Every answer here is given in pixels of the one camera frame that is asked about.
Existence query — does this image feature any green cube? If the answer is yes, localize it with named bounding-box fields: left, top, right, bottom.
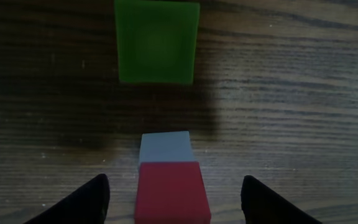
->
left=114, top=0, right=201, bottom=85

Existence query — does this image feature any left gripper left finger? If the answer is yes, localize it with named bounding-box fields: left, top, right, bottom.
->
left=23, top=173, right=111, bottom=224

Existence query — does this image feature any red cube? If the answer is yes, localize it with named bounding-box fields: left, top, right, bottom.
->
left=134, top=161, right=213, bottom=224

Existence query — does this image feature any white cube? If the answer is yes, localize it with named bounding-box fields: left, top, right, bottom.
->
left=138, top=130, right=196, bottom=164

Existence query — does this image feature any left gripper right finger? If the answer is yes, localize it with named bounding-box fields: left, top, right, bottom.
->
left=240, top=175, right=323, bottom=224

